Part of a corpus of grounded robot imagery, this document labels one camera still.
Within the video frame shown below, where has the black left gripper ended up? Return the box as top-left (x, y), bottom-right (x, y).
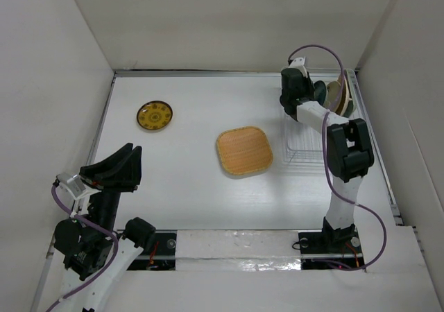
top-left (81, 141), bottom-right (142, 236)

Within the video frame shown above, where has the blue white patterned bowl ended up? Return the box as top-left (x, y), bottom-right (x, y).
top-left (314, 80), bottom-right (327, 105)

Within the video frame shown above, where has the cream floral round plate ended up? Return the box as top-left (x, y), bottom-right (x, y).
top-left (325, 80), bottom-right (342, 111)

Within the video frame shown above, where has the green-rimmed bamboo tray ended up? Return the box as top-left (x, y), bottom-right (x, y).
top-left (335, 72), bottom-right (354, 117)

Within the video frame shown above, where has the orange square woven tray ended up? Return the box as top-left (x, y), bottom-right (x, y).
top-left (216, 126), bottom-right (273, 176)

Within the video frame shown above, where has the light blue divided plate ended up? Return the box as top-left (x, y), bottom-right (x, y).
top-left (343, 70), bottom-right (357, 118)

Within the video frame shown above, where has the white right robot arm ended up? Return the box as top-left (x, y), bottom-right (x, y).
top-left (280, 67), bottom-right (375, 254)

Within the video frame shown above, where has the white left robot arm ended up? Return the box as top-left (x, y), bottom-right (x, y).
top-left (48, 143), bottom-right (156, 311)

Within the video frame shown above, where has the yellow brown round plate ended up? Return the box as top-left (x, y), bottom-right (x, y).
top-left (136, 101), bottom-right (173, 131)

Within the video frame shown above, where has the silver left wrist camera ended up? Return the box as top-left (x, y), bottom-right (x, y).
top-left (56, 172), bottom-right (87, 200)

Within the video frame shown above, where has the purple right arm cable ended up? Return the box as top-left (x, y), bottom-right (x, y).
top-left (287, 44), bottom-right (388, 272)

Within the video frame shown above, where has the white wire dish rack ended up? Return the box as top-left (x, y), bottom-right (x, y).
top-left (281, 69), bottom-right (362, 166)

